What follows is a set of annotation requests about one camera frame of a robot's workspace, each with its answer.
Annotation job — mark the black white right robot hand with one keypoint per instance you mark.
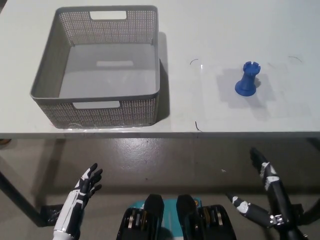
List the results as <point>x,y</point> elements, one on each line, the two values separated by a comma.
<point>276,195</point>

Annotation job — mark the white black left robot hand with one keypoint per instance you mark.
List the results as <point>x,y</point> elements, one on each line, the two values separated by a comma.
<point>75,205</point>

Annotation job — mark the blue rook chess piece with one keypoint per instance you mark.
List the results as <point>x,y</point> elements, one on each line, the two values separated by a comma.
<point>247,80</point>

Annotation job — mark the brown object under table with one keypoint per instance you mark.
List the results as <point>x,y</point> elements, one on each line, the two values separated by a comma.
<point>3,143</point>

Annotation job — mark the grey perforated plastic basket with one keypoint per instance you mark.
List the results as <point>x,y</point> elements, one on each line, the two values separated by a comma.
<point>110,75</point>

